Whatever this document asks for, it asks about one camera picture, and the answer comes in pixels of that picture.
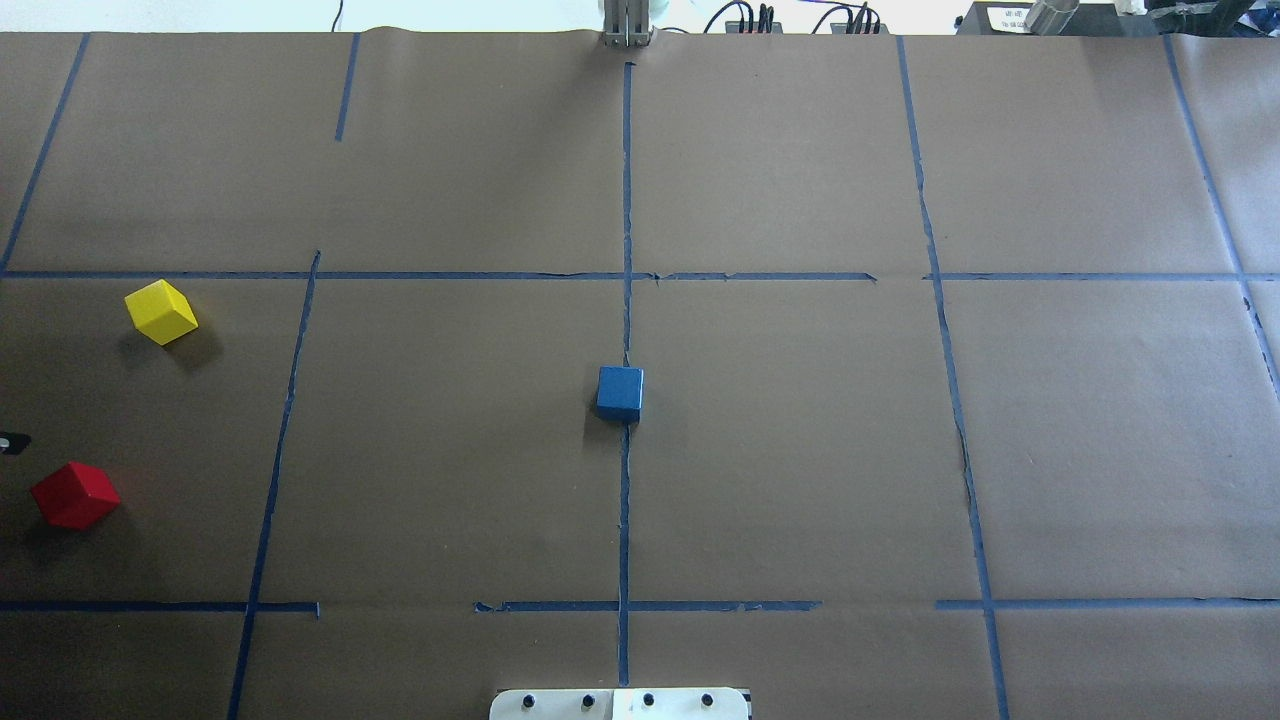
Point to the aluminium frame post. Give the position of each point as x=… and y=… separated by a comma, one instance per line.
x=626, y=24

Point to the white camera post with base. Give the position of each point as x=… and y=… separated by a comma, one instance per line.
x=622, y=703

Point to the orange black connector box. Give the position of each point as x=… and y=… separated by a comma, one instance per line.
x=861, y=19
x=752, y=19

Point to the silver metal cylinder weight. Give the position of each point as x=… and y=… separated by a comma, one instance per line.
x=1049, y=17

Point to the blue wooden block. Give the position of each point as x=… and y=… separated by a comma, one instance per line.
x=619, y=394

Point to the red wooden block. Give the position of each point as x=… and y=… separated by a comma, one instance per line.
x=75, y=496

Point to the yellow wooden block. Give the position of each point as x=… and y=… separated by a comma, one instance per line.
x=161, y=312

